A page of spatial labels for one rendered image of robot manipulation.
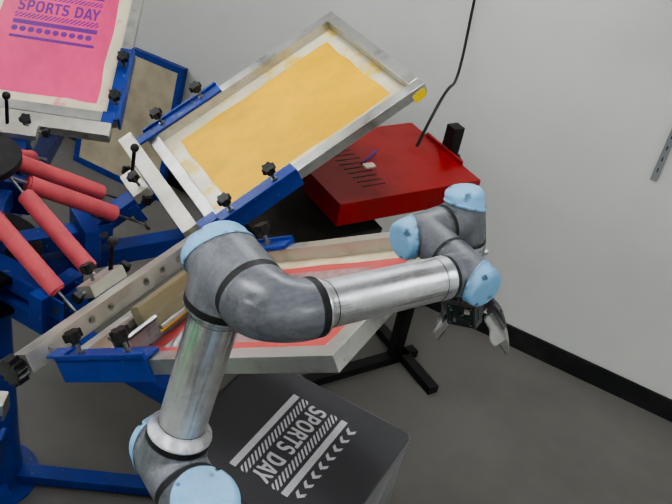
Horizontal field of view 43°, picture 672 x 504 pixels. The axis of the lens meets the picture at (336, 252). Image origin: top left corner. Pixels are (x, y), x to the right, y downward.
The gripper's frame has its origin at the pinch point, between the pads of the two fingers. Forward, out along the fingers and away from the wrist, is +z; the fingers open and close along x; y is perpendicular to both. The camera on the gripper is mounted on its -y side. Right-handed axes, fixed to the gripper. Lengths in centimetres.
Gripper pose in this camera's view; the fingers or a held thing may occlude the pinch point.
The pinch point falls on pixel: (473, 344)
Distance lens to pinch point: 178.3
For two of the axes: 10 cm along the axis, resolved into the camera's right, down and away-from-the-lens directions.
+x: 8.7, 1.5, -4.7
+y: -4.9, 4.3, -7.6
